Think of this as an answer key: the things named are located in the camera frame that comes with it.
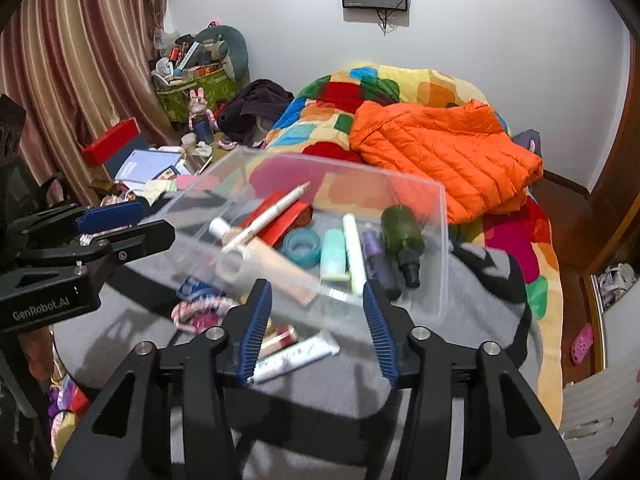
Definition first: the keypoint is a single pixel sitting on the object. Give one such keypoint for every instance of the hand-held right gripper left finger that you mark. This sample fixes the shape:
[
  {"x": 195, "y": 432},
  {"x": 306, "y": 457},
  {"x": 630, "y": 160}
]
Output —
[{"x": 257, "y": 330}]

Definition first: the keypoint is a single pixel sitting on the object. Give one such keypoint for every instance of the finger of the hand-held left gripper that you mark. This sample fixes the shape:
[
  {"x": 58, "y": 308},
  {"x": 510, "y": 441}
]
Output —
[
  {"x": 110, "y": 217},
  {"x": 135, "y": 240}
]

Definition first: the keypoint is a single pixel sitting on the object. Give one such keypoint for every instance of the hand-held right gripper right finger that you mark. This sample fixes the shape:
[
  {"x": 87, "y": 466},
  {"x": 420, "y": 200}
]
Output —
[{"x": 380, "y": 340}]

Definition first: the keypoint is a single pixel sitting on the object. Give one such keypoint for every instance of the white ointment tube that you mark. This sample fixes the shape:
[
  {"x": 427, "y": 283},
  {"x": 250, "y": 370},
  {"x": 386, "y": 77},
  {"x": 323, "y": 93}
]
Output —
[{"x": 300, "y": 355}]

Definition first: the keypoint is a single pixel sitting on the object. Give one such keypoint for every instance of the white bandage tape roll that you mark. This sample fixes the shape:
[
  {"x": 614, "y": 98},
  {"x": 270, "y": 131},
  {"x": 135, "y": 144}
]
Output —
[{"x": 231, "y": 271}]

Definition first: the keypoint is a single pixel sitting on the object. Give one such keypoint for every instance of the beige cosmetic tube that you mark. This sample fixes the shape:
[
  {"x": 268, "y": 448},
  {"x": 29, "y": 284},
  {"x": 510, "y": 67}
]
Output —
[{"x": 272, "y": 265}]

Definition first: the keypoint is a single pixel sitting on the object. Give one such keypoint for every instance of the purple bottle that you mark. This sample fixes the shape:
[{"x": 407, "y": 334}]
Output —
[{"x": 380, "y": 265}]

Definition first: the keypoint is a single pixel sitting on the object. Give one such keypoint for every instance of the pale green slim tube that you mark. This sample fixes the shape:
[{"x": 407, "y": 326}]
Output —
[{"x": 355, "y": 255}]

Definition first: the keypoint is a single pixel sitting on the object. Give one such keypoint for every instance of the teal tape roll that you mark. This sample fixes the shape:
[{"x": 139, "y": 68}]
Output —
[{"x": 301, "y": 247}]

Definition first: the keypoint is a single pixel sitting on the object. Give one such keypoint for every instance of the mint green tube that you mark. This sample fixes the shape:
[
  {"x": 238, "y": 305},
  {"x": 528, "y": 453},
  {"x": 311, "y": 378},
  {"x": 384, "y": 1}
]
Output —
[{"x": 334, "y": 257}]

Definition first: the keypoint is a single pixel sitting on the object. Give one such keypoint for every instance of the dark green bottle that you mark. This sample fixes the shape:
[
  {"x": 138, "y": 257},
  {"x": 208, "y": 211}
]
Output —
[{"x": 402, "y": 237}]

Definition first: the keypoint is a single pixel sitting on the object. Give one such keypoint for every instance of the red foil packet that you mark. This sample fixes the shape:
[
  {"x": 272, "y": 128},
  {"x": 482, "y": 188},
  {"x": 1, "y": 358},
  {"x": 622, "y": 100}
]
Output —
[{"x": 282, "y": 220}]

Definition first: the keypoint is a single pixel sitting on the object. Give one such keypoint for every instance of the long beige cosmetic pencil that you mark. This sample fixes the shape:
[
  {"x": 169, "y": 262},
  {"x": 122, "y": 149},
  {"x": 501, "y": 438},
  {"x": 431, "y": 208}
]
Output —
[{"x": 270, "y": 214}]

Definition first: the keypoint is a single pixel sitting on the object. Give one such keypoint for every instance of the clear plastic storage box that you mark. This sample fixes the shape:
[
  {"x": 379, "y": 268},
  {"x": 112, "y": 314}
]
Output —
[{"x": 415, "y": 200}]

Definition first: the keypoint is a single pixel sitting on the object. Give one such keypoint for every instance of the beige concealer with red cap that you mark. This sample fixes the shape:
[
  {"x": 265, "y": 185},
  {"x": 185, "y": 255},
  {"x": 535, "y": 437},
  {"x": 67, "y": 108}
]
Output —
[{"x": 280, "y": 341}]

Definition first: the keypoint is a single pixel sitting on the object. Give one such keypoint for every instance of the blue notebook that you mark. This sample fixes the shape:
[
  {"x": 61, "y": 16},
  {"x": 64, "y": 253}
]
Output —
[{"x": 145, "y": 165}]

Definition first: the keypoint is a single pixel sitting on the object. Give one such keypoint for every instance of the small blue box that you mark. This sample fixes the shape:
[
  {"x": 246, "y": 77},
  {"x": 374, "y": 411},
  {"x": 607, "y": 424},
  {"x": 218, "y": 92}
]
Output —
[{"x": 197, "y": 287}]

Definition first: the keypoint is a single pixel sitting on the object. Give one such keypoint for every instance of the red box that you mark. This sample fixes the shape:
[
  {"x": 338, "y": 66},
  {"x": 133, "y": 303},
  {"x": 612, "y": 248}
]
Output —
[{"x": 110, "y": 142}]

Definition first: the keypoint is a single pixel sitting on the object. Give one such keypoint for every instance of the grey and black blanket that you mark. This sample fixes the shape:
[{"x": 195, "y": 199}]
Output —
[{"x": 325, "y": 395}]

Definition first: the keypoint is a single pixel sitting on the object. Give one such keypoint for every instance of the pink rabbit doll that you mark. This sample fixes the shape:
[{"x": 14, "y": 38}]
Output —
[{"x": 201, "y": 112}]

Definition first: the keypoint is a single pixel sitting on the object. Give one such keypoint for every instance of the green storage bin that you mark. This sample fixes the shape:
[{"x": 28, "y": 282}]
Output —
[{"x": 197, "y": 95}]

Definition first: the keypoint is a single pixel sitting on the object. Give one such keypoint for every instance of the striped curtain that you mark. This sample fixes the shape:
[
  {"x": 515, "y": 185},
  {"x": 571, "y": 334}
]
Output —
[{"x": 85, "y": 60}]

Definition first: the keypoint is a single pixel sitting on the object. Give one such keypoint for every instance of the dark purple clothing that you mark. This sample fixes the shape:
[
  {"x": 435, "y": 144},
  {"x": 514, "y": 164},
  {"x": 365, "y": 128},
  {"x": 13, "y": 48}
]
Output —
[{"x": 255, "y": 107}]

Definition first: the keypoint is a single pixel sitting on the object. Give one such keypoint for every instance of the orange down jacket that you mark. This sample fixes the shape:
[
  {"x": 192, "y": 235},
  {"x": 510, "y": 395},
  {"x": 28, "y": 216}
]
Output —
[{"x": 440, "y": 150}]

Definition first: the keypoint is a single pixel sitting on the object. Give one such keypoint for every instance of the pink clog shoe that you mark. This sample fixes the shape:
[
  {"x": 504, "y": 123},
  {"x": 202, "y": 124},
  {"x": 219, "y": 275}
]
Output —
[{"x": 581, "y": 344}]

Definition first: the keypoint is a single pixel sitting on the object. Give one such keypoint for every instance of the grey green neck pillow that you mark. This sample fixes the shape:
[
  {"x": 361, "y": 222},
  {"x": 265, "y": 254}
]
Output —
[{"x": 230, "y": 45}]

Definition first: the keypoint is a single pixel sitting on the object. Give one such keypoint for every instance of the colourful patchwork quilt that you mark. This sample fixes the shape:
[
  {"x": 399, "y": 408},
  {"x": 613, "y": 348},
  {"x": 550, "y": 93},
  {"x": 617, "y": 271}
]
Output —
[{"x": 320, "y": 110}]

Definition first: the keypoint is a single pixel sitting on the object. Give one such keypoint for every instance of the white suitcase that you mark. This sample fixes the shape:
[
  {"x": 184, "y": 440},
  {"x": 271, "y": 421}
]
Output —
[{"x": 597, "y": 410}]

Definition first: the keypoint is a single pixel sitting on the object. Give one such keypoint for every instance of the pair of shoes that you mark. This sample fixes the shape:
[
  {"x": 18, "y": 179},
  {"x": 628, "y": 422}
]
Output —
[{"x": 616, "y": 280}]

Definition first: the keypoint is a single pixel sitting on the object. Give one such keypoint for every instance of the wooden door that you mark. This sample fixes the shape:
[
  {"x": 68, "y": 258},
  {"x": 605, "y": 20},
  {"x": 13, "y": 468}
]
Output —
[{"x": 617, "y": 200}]

